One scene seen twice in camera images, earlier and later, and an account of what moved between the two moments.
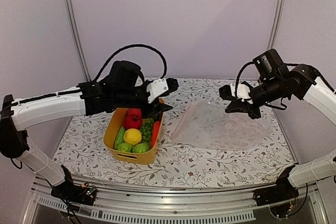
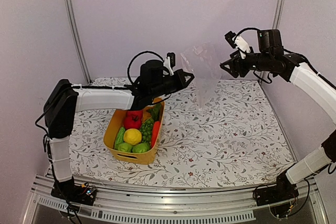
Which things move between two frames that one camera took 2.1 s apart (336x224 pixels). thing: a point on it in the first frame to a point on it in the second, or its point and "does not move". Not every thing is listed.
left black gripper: [160, 108] to [182, 84]
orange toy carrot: [155, 129] does not move
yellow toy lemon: [132, 136] does not move
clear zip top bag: [208, 124] to [205, 62]
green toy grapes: [146, 129] does not move
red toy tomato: [133, 118] does not move
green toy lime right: [140, 148] does not move
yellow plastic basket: [116, 123] does not move
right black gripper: [238, 105] to [234, 63]
